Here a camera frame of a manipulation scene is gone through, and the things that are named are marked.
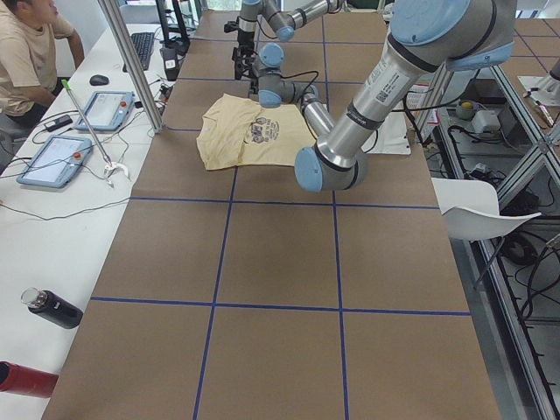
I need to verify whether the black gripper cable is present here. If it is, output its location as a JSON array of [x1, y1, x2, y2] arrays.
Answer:
[[279, 69, 434, 110]]

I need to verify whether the black water bottle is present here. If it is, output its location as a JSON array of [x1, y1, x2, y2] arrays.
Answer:
[[21, 288, 83, 329]]

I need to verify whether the white plastic chair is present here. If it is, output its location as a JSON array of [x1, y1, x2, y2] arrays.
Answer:
[[431, 178, 541, 241]]

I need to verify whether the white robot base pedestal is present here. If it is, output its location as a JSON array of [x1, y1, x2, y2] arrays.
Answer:
[[362, 113, 411, 156]]

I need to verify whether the person in beige shirt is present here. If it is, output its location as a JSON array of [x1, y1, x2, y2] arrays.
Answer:
[[1, 0, 84, 129]]

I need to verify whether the far blue teach pendant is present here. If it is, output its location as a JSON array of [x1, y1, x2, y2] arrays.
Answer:
[[82, 91, 135, 132]]

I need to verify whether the black computer mouse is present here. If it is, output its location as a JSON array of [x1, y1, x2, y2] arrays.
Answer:
[[89, 74, 110, 87]]

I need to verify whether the near blue teach pendant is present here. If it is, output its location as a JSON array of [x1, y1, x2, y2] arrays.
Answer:
[[17, 135, 93, 189]]

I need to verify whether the black keyboard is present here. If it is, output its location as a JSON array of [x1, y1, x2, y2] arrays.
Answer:
[[130, 31, 155, 70]]

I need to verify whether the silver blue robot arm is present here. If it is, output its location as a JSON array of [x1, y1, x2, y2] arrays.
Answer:
[[224, 0, 345, 48], [224, 0, 516, 193]]

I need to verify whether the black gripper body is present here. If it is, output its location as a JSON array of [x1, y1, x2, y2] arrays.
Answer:
[[224, 18, 256, 48], [232, 46, 258, 81]]

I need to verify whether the aluminium frame post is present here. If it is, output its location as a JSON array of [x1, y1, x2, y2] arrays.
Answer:
[[98, 0, 163, 134]]

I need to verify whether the blue teach pendant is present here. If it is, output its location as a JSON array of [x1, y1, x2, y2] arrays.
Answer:
[[82, 91, 135, 132], [17, 135, 93, 189]]

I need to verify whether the red cylindrical bottle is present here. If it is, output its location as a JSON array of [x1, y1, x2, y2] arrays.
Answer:
[[1, 361, 59, 398]]

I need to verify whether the cream long-sleeve graphic shirt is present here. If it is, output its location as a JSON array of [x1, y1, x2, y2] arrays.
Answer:
[[196, 94, 315, 171]]

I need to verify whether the long reacher grabber stick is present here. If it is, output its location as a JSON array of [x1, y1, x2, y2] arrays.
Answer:
[[61, 79, 130, 188]]

